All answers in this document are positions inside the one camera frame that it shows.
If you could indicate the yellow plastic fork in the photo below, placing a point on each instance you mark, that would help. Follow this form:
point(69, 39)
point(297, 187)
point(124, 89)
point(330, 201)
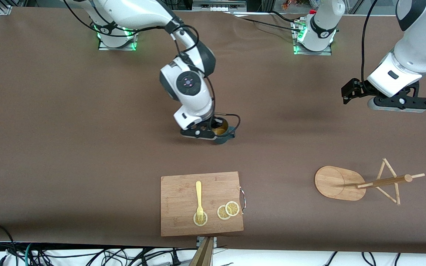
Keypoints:
point(198, 192)

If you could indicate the lemon slice under fork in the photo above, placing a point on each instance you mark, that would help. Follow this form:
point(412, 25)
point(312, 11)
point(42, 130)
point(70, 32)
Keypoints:
point(204, 219)

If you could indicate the dark teal mug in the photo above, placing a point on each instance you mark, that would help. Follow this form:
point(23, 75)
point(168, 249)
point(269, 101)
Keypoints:
point(223, 140)

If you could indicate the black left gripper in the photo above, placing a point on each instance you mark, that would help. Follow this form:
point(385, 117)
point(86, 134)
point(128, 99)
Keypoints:
point(361, 88)

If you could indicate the wooden camera stand beam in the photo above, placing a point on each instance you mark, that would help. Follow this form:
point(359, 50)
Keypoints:
point(203, 256)

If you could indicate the grey power strip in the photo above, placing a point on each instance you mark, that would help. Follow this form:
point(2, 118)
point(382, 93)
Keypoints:
point(218, 5)

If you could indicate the aluminium frame profile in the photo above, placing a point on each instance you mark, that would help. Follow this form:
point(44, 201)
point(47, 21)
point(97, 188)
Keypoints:
point(5, 8)

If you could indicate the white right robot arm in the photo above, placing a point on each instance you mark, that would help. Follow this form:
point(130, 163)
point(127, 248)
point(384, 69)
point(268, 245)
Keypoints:
point(187, 96)

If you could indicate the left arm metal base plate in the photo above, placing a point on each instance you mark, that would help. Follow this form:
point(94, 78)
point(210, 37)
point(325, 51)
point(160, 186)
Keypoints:
point(313, 53)

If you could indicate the bamboo cutting board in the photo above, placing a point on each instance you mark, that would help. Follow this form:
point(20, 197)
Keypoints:
point(179, 199)

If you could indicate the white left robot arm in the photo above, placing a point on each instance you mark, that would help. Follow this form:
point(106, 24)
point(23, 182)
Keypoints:
point(416, 51)

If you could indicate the wooden cup rack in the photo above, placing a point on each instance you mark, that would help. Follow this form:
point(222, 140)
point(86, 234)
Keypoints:
point(335, 183)

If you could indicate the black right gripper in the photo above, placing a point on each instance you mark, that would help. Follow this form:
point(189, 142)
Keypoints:
point(218, 122)

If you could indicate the brown table mat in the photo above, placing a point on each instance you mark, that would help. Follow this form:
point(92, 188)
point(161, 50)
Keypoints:
point(87, 111)

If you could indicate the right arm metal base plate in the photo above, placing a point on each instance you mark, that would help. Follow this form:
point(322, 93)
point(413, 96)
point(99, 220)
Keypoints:
point(117, 48)

